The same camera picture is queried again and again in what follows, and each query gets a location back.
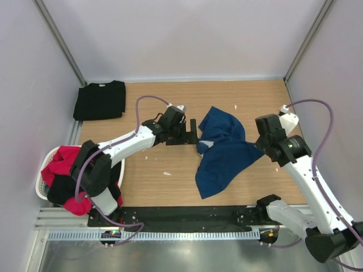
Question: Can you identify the aluminium rail profile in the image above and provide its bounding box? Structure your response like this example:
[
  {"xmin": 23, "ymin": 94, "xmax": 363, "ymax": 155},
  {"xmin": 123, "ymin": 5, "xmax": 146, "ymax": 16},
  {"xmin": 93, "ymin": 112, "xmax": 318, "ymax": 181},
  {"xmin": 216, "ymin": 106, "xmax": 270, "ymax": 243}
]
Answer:
[{"xmin": 33, "ymin": 206, "xmax": 91, "ymax": 230}]

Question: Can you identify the right aluminium frame post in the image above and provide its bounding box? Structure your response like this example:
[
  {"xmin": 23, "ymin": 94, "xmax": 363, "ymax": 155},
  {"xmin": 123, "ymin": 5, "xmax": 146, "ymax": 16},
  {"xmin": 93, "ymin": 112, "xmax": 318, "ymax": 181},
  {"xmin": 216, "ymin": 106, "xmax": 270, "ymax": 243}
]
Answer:
[{"xmin": 283, "ymin": 0, "xmax": 338, "ymax": 83}]

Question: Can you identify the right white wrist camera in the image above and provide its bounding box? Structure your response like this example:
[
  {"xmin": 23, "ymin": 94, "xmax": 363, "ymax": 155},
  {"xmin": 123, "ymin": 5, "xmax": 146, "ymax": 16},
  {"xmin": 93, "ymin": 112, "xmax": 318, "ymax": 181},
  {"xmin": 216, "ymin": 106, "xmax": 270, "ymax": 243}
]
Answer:
[{"xmin": 278, "ymin": 105, "xmax": 299, "ymax": 135}]

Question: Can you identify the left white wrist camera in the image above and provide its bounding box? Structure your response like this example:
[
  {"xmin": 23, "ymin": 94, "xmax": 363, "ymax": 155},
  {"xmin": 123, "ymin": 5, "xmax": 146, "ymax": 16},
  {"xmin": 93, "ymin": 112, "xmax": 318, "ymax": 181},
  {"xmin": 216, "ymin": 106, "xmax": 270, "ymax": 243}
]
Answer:
[{"xmin": 167, "ymin": 104, "xmax": 187, "ymax": 113}]

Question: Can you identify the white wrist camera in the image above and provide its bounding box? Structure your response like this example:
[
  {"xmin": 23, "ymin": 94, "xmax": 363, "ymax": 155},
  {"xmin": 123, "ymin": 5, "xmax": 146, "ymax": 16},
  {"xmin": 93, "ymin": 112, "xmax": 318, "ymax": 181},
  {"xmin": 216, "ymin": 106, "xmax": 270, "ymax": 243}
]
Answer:
[
  {"xmin": 278, "ymin": 105, "xmax": 299, "ymax": 135},
  {"xmin": 167, "ymin": 104, "xmax": 187, "ymax": 113}
]

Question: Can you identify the folded black t-shirt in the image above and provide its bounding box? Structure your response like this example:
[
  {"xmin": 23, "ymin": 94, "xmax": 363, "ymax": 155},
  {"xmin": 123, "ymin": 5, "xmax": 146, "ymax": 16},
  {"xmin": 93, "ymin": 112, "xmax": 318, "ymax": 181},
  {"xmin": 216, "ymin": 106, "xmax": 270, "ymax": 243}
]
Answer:
[{"xmin": 73, "ymin": 80, "xmax": 126, "ymax": 121}]

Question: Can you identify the slotted cable duct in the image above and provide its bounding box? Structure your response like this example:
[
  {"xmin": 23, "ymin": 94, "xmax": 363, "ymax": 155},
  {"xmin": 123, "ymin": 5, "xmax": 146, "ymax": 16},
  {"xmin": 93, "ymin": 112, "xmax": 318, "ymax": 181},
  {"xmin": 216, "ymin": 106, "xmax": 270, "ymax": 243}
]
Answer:
[{"xmin": 48, "ymin": 229, "xmax": 260, "ymax": 241}]

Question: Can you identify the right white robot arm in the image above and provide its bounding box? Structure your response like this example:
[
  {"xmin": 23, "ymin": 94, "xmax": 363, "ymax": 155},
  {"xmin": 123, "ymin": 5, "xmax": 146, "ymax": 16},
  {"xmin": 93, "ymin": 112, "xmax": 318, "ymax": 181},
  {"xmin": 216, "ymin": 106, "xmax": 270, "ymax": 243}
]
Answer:
[{"xmin": 255, "ymin": 112, "xmax": 362, "ymax": 263}]

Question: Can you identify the red t-shirt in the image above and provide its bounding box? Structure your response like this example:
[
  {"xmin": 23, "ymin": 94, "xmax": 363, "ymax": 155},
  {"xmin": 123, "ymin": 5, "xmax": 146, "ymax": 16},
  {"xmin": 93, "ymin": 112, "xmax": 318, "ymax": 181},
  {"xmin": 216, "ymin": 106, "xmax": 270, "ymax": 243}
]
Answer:
[{"xmin": 40, "ymin": 144, "xmax": 123, "ymax": 216}]

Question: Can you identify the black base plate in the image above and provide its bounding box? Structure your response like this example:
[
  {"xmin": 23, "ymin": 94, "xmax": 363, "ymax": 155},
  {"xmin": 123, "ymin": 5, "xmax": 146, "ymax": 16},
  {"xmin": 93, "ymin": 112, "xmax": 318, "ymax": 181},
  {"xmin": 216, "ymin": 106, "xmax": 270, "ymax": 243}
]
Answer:
[{"xmin": 87, "ymin": 205, "xmax": 284, "ymax": 233}]

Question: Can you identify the black t-shirt in basket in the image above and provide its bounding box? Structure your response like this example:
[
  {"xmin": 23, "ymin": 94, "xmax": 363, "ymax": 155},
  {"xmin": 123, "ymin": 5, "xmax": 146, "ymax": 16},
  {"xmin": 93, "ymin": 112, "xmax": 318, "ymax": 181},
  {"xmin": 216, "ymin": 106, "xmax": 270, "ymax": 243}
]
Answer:
[{"xmin": 41, "ymin": 163, "xmax": 123, "ymax": 205}]

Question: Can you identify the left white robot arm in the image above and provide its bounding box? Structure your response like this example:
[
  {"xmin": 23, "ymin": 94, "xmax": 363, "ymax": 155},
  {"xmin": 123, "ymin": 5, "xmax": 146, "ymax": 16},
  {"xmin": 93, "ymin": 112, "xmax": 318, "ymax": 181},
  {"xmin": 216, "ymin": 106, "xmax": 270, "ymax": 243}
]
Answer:
[{"xmin": 70, "ymin": 105, "xmax": 198, "ymax": 227}]

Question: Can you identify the blue printed t-shirt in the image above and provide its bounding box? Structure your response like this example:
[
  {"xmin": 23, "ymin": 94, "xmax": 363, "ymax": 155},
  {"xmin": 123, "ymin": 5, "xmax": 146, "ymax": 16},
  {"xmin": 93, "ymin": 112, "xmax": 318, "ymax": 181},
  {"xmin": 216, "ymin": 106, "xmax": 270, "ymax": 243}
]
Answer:
[{"xmin": 195, "ymin": 107, "xmax": 264, "ymax": 199}]

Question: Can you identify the white laundry basket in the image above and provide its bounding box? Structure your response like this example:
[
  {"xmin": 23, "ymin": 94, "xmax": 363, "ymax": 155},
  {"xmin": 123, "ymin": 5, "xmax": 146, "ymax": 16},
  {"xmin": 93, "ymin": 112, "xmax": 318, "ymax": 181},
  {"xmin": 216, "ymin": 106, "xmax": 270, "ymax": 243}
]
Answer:
[{"xmin": 35, "ymin": 147, "xmax": 125, "ymax": 199}]

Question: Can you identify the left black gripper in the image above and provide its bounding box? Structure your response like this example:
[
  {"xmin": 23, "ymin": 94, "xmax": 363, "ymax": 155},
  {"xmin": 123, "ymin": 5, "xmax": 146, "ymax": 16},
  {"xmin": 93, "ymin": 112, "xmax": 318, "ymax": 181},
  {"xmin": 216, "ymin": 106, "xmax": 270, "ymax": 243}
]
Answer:
[{"xmin": 167, "ymin": 118, "xmax": 199, "ymax": 146}]

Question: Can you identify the aluminium frame post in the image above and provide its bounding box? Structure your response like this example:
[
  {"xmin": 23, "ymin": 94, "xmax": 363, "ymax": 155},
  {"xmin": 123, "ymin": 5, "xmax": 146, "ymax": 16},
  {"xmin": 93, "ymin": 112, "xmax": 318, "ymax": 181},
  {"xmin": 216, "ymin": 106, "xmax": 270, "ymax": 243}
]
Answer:
[
  {"xmin": 283, "ymin": 0, "xmax": 338, "ymax": 83},
  {"xmin": 33, "ymin": 0, "xmax": 87, "ymax": 86}
]

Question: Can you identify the left aluminium frame post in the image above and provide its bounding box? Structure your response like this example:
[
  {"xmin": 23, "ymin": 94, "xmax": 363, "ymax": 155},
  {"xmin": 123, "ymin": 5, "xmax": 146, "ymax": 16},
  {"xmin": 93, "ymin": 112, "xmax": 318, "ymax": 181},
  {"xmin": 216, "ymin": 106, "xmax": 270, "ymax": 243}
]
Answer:
[{"xmin": 33, "ymin": 0, "xmax": 87, "ymax": 86}]

